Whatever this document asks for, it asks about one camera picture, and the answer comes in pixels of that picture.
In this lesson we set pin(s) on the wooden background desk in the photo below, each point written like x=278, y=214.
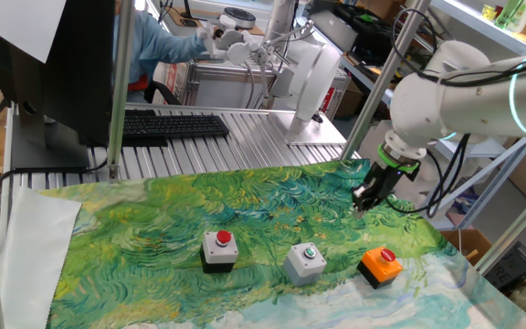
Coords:
x=199, y=16

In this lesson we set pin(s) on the grey box green button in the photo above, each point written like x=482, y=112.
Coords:
x=301, y=267

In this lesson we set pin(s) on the cream coloured bottle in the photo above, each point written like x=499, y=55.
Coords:
x=525, y=16

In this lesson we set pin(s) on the green blue painting cloth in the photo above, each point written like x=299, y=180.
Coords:
x=153, y=228

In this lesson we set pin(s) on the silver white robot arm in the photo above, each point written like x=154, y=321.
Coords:
x=473, y=105

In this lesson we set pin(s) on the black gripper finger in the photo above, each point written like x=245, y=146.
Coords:
x=361, y=198
x=375, y=209

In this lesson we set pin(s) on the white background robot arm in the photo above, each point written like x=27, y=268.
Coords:
x=280, y=23

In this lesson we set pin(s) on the black plastic crate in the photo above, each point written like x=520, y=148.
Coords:
x=512, y=267

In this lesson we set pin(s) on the brown cardboard box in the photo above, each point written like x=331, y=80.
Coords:
x=466, y=244

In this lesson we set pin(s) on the black computer monitor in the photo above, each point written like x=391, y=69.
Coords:
x=76, y=68

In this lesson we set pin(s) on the yellow small container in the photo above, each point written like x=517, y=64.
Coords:
x=489, y=13

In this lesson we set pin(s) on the person in blue shirt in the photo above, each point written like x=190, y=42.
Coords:
x=153, y=45

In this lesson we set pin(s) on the orange box red button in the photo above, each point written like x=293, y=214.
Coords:
x=377, y=269

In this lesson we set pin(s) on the white haptic teleoperation device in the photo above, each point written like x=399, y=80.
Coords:
x=311, y=77

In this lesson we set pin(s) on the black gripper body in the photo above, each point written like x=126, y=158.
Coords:
x=388, y=185

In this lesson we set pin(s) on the black tool case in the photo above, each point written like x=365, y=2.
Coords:
x=372, y=36

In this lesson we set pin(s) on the grey laptop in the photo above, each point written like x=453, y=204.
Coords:
x=331, y=29

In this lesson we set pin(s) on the white black box red button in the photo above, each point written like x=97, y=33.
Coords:
x=219, y=253

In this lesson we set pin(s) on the round black speaker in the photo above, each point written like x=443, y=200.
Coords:
x=239, y=17

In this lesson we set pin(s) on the silver aluminium case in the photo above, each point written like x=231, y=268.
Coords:
x=217, y=91

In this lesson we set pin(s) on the white metal shelf rack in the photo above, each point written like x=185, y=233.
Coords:
x=473, y=25

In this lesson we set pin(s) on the green transparent bottle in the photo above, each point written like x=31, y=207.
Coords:
x=508, y=13

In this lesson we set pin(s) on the white paper sheet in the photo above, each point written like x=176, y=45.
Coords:
x=21, y=23

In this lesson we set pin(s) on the black keyboard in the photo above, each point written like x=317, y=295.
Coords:
x=176, y=125

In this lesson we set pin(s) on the white satin cloth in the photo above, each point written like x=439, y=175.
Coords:
x=34, y=256

